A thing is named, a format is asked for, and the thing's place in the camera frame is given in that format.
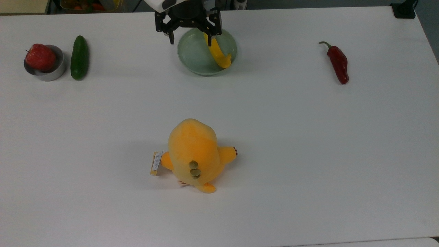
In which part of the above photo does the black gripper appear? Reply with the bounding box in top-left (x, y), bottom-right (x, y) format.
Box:
top-left (154, 0), bottom-right (223, 47)

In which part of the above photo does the green cucumber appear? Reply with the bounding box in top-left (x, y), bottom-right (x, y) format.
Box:
top-left (70, 35), bottom-right (90, 81)

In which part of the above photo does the grey round bowl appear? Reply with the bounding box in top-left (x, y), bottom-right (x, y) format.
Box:
top-left (24, 45), bottom-right (67, 82)

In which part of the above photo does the pale green oval plate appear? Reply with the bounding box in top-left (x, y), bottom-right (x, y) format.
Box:
top-left (177, 27), bottom-right (238, 76)

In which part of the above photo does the yellow toy banana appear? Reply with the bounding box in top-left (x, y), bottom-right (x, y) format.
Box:
top-left (203, 33), bottom-right (232, 69)

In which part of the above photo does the bin of toy food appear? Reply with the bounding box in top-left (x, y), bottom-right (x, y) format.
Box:
top-left (60, 0), bottom-right (124, 11)

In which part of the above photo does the orange plush dinosaur toy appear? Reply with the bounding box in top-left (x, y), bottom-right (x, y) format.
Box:
top-left (160, 118), bottom-right (238, 193)

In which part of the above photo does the white paper toy tag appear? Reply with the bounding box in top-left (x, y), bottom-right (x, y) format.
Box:
top-left (150, 150), bottom-right (163, 176)

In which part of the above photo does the red chili pepper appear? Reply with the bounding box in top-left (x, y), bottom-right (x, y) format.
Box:
top-left (319, 41), bottom-right (349, 85)

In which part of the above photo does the red apple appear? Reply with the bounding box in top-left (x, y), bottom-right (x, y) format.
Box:
top-left (25, 43), bottom-right (57, 71)

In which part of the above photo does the beige cabinet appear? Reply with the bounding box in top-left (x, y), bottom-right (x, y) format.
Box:
top-left (0, 0), bottom-right (50, 15)

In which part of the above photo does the black stand base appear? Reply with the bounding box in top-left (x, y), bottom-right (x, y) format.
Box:
top-left (390, 0), bottom-right (418, 19)

